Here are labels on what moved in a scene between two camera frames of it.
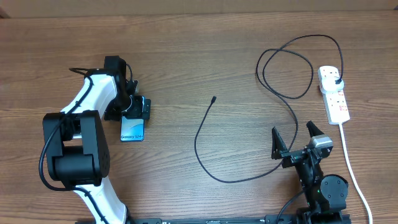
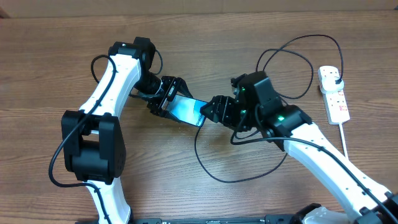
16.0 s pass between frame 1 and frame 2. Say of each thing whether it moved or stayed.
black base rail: stayed
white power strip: stayed
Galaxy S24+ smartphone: moved
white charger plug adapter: stayed
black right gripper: moved
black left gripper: moved
